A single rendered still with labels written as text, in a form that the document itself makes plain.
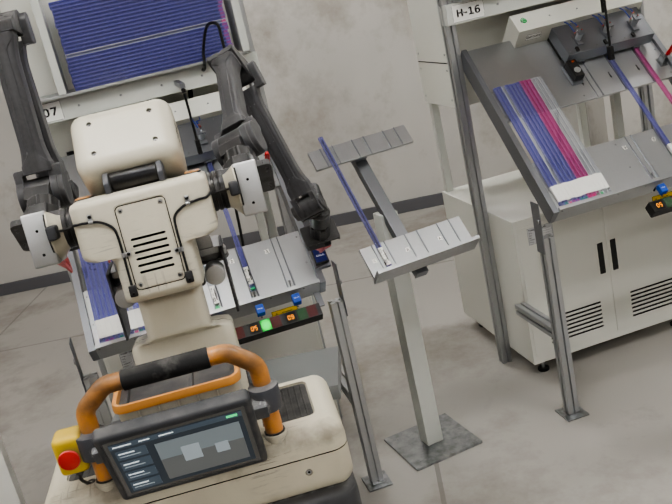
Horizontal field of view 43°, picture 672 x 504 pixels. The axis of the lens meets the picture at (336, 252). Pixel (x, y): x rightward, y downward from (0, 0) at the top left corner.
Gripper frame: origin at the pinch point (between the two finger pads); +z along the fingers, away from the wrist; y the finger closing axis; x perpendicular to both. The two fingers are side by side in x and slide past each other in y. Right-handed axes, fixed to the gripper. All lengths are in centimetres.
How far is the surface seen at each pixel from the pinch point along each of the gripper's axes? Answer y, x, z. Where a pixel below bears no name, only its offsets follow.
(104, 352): 67, 7, 8
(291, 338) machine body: 11.5, 2.3, 47.5
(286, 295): 13.1, 7.3, 7.4
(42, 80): 65, -89, -4
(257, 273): 18.9, -2.5, 7.1
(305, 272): 5.3, 1.8, 7.4
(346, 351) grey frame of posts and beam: -0.4, 22.4, 25.2
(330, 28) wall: -93, -252, 173
